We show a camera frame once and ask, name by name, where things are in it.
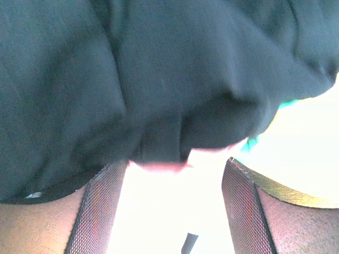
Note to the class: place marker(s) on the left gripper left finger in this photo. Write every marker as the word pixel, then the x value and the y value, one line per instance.
pixel 95 219

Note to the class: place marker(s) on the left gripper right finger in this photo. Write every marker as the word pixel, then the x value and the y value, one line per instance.
pixel 265 216

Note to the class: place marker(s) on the bright green t-shirt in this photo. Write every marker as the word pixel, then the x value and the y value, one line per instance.
pixel 253 141

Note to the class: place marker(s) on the pink t-shirt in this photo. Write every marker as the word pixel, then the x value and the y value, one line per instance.
pixel 196 158

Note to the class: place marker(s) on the black t-shirt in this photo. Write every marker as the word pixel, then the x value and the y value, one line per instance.
pixel 88 83

